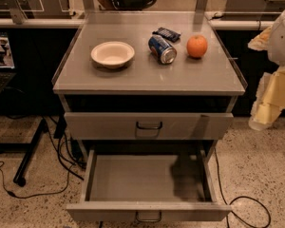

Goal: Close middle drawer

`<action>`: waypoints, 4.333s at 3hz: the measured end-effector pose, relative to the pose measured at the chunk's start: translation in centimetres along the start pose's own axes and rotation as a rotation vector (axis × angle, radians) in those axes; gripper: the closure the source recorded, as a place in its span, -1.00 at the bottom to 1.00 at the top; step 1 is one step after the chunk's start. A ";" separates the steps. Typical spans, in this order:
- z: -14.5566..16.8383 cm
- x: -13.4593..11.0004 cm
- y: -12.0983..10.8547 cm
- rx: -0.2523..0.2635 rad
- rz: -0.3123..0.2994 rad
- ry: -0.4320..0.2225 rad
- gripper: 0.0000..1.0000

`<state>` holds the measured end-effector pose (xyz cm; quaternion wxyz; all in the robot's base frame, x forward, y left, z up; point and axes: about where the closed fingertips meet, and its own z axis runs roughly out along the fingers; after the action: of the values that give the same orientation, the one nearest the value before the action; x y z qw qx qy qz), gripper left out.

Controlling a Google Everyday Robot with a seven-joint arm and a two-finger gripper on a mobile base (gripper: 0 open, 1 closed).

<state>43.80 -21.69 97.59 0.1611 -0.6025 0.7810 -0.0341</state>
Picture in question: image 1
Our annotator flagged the grey drawer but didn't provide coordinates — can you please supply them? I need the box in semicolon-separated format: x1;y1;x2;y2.
65;112;233;141
66;149;232;222

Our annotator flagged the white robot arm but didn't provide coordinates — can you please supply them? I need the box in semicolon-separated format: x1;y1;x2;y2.
248;10;285;131

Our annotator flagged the grey metal drawer cabinet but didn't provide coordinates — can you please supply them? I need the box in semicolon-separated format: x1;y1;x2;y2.
53;12;246;153

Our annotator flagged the grey top drawer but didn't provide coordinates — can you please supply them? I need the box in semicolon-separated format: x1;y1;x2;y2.
65;112;233;141

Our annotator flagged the orange fruit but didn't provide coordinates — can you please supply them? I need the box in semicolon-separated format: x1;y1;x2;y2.
186;35;208;58

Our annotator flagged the dark blue snack packet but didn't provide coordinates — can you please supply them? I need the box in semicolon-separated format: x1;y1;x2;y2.
153;28;181;43

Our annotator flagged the blue soda can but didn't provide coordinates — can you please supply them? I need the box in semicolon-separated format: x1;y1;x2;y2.
148;35;177;65

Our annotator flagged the black desk leg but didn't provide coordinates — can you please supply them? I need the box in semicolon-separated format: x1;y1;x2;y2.
0;119;48;187

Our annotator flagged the laptop with lit screen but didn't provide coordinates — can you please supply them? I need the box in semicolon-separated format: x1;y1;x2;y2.
0;31;16;93

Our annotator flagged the black floor cable right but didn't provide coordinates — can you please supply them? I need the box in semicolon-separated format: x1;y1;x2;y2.
214;147;272;228

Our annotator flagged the black floor cable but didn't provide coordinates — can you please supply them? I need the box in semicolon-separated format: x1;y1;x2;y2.
214;147;272;228
0;116;86;200

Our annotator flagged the black floor cable left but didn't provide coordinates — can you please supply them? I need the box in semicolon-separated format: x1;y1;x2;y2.
0;116;86;200

